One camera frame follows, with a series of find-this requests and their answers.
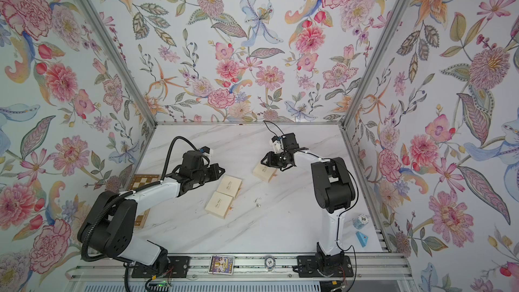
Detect pearl earrings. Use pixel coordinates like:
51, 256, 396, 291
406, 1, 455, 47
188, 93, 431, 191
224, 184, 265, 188
254, 197, 261, 208

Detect cream drawer jewelry box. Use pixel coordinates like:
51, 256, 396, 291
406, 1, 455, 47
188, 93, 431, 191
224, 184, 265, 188
205, 191, 234, 219

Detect aluminium front rail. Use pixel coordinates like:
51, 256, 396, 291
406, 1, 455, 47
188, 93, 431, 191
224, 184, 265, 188
66, 252, 412, 283

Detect round silver knob on rail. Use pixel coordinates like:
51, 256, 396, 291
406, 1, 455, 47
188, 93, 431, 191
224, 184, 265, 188
264, 255, 276, 271

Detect colourful card on rail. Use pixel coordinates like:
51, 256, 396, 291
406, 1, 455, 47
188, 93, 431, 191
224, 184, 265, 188
208, 255, 235, 275

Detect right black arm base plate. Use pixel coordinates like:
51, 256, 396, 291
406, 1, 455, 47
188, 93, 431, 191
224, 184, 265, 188
292, 254, 354, 278

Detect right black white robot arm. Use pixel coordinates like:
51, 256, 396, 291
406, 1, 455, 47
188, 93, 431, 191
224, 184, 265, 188
261, 133, 358, 257

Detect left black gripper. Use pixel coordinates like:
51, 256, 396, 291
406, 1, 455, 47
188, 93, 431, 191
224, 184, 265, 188
191, 164, 227, 185

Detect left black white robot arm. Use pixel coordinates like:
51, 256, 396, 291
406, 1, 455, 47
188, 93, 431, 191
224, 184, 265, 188
77, 150, 225, 271

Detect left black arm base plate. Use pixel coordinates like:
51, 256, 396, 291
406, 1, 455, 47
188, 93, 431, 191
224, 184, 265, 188
131, 255, 191, 278

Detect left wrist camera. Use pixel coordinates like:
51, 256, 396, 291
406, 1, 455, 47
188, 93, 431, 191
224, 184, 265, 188
199, 146, 213, 159

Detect blue triangular block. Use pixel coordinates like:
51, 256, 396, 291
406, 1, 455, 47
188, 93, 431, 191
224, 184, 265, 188
355, 231, 368, 247

